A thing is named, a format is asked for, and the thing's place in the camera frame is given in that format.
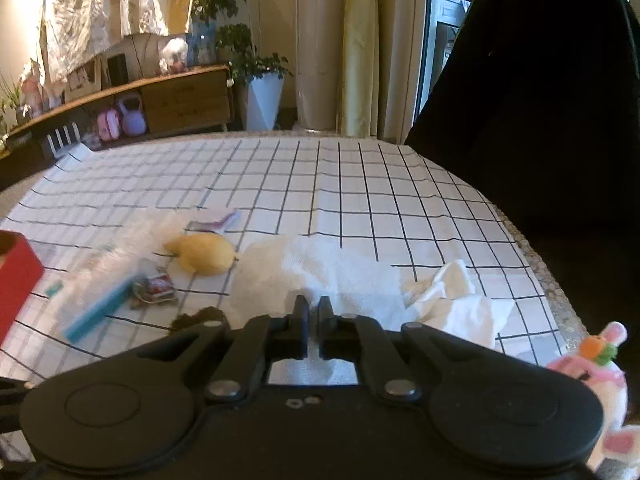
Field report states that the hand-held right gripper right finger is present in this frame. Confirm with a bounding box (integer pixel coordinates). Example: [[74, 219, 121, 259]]
[[320, 297, 496, 403]]

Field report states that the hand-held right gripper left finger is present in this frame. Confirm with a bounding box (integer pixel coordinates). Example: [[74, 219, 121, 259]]
[[135, 296, 309, 402]]

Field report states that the white fluffy towel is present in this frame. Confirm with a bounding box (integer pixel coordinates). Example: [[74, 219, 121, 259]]
[[230, 235, 436, 386]]

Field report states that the yellow rubber chicken toy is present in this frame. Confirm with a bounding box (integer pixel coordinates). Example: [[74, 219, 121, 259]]
[[162, 232, 241, 277]]

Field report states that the pink bunny plush toy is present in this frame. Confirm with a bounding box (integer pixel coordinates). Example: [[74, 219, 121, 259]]
[[545, 321, 640, 471]]

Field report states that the purple pink sachet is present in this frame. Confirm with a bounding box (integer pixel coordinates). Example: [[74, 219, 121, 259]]
[[186, 210, 242, 235]]

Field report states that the white black grid tablecloth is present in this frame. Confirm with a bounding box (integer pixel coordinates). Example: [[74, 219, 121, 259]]
[[0, 132, 561, 463]]

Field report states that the white crumpled cloth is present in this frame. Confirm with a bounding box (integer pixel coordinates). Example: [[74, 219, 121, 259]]
[[400, 259, 516, 351]]

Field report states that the red white snack wrapper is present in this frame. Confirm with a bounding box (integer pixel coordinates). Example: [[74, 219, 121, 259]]
[[131, 266, 178, 308]]

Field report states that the clear plastic bag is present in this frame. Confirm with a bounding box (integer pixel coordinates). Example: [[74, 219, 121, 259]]
[[65, 207, 176, 301]]

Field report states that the blue and white packet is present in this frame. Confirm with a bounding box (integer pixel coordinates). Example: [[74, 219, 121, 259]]
[[60, 270, 138, 341]]

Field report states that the potted tree in white pot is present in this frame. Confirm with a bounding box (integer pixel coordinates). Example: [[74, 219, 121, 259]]
[[191, 0, 296, 132]]

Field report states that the wooden sideboard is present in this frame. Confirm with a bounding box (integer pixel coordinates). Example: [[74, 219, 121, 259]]
[[0, 64, 236, 196]]

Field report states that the white cylindrical standing air conditioner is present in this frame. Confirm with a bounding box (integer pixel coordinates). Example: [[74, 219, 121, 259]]
[[294, 0, 346, 131]]

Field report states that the purple kettlebell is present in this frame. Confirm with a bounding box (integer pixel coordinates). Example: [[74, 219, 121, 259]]
[[116, 94, 147, 137]]

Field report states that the yellow curtain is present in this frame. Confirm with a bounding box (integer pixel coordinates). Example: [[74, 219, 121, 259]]
[[340, 0, 381, 137]]

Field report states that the pink toy suitcase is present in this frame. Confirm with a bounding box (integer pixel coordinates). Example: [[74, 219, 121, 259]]
[[96, 110, 123, 142]]

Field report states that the beige curtain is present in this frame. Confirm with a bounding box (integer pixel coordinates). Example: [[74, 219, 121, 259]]
[[377, 0, 431, 143]]

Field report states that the red box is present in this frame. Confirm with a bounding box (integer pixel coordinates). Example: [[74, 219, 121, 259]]
[[0, 230, 45, 343]]

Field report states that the blue picture box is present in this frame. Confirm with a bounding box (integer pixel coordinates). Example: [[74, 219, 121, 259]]
[[189, 22, 218, 66]]

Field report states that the person in black clothes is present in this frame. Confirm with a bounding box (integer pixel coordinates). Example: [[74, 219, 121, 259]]
[[404, 0, 640, 361]]

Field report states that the white plush toy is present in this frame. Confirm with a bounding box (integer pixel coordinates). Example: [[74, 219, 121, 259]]
[[159, 36, 191, 75]]

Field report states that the white rack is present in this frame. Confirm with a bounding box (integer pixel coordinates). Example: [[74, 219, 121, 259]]
[[44, 121, 83, 158]]

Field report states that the beige board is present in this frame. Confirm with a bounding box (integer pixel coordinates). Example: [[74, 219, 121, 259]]
[[125, 32, 168, 81]]

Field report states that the pink rabbit figurine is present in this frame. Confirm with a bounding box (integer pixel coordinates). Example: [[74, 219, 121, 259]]
[[20, 57, 46, 116]]

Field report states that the green grass plant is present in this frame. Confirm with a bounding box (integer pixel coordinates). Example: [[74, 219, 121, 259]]
[[0, 75, 26, 126]]

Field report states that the hanging white sheet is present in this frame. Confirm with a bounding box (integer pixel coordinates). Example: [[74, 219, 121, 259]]
[[37, 0, 201, 83]]

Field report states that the glass door frame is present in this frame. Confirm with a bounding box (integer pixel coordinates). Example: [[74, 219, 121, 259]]
[[414, 0, 437, 128]]

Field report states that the black picture frame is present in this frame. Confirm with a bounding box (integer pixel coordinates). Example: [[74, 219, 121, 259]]
[[106, 52, 132, 87]]

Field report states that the light picture frame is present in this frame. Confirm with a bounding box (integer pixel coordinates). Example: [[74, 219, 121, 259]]
[[65, 57, 101, 101]]

